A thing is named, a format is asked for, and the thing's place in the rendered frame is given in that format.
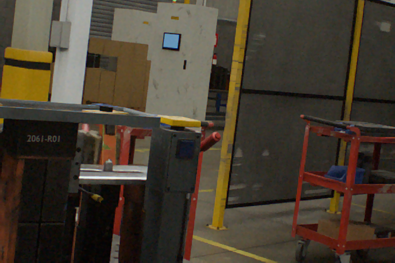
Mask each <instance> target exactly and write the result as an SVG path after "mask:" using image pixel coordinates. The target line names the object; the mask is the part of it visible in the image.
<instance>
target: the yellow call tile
mask: <svg viewBox="0 0 395 263"><path fill-rule="evenodd" d="M158 117H161V119H160V123H163V124H167V125H170V128H171V129H176V130H184V129H185V127H200V126H201V121H199V120H194V119H189V118H186V117H175V116H158Z"/></svg>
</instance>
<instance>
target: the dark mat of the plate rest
mask: <svg viewBox="0 0 395 263"><path fill-rule="evenodd" d="M0 103H1V104H3V106H5V107H23V108H33V109H51V110H69V111H79V112H82V110H99V109H87V108H78V107H60V106H43V105H42V104H25V103H8V102H0ZM117 111H120V112H125V111H121V110H117ZM127 113H128V115H133V116H138V115H135V114H134V113H129V112H127Z"/></svg>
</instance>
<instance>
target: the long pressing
mask: <svg viewBox="0 0 395 263"><path fill-rule="evenodd" d="M103 169H104V164H81V171H80V177H79V184H88V185H131V186H145V183H146V173H147V172H148V166H127V165H113V170H112V172H109V171H102V170H103ZM84 171H98V172H84ZM116 171H120V172H138V173H117V172H116Z"/></svg>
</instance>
